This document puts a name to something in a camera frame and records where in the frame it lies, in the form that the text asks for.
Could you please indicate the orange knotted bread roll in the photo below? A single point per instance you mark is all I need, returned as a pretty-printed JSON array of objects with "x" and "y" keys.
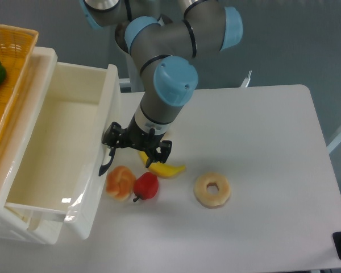
[{"x": 120, "y": 183}]

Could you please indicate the white metal frame bracket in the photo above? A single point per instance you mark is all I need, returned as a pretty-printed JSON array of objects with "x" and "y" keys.
[{"x": 246, "y": 80}]

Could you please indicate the beige donut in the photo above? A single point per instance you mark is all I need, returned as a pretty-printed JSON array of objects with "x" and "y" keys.
[{"x": 212, "y": 190}]

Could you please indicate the red bell pepper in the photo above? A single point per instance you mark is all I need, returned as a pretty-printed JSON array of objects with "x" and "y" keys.
[{"x": 146, "y": 187}]

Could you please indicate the white drawer cabinet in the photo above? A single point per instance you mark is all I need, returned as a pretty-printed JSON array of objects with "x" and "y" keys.
[{"x": 22, "y": 226}]

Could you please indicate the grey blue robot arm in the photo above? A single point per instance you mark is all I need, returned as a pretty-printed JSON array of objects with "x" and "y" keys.
[{"x": 161, "y": 53}]

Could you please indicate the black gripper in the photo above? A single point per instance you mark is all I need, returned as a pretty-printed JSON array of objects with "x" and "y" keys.
[{"x": 118, "y": 137}]

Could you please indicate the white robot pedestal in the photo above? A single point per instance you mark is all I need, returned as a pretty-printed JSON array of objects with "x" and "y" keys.
[{"x": 133, "y": 81}]

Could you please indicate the orange woven basket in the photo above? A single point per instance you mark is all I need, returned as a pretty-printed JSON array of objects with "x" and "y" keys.
[{"x": 16, "y": 47}]

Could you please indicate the white drawer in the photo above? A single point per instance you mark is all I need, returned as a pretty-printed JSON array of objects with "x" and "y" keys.
[{"x": 58, "y": 183}]

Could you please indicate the yellow banana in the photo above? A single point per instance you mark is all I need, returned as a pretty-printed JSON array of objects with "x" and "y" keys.
[{"x": 165, "y": 171}]

